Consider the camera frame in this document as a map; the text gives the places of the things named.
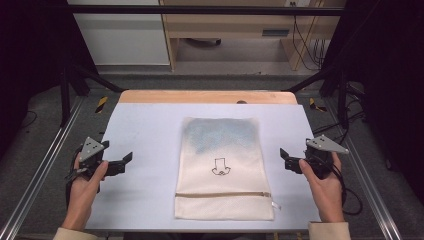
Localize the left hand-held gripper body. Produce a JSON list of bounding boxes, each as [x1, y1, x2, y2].
[[67, 136, 105, 180]]

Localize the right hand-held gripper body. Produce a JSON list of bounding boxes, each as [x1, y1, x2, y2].
[[301, 134, 350, 180]]

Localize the cream mesh laundry bag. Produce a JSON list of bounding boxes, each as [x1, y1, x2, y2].
[[173, 116, 282, 222]]

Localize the person's left hand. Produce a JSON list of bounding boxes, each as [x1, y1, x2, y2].
[[66, 153, 110, 219]]

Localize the person's right hand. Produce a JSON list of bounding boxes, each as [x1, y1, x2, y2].
[[298, 151, 345, 216]]

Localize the white table mat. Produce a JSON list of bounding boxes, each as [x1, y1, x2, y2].
[[84, 102, 322, 233]]

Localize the black metal stand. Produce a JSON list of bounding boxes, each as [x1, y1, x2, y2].
[[286, 66, 350, 130], [59, 63, 126, 128]]

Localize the black curtain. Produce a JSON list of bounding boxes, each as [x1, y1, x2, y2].
[[0, 0, 98, 161], [319, 0, 424, 204]]

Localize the wooden table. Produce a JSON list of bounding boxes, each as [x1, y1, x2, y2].
[[118, 89, 298, 105]]

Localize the white cabinet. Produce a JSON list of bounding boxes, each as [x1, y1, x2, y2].
[[67, 0, 171, 66]]

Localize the grey desk label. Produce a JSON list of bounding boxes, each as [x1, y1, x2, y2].
[[261, 29, 290, 38]]

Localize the light wooden desk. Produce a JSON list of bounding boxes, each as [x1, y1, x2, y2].
[[159, 0, 348, 72]]

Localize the black floor cables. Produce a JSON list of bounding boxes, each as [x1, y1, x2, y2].
[[312, 84, 367, 148]]

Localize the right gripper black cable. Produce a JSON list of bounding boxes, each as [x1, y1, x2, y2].
[[328, 159, 348, 214]]

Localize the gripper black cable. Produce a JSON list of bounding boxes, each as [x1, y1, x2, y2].
[[65, 148, 83, 208], [328, 159, 348, 214]]

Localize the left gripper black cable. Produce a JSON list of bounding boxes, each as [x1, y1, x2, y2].
[[65, 148, 83, 208]]

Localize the aluminium floor rail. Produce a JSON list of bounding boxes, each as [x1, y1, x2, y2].
[[0, 96, 85, 240], [324, 98, 404, 240]]

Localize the thin black floor cable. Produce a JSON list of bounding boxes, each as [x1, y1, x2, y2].
[[21, 110, 38, 129]]

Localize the looped black floor cable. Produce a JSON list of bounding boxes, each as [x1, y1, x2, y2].
[[343, 187, 364, 216]]

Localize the black cables at desk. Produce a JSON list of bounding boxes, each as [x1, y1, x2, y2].
[[289, 1, 327, 72]]

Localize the black horizontal frame bar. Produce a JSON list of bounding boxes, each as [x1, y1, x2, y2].
[[66, 4, 346, 17]]

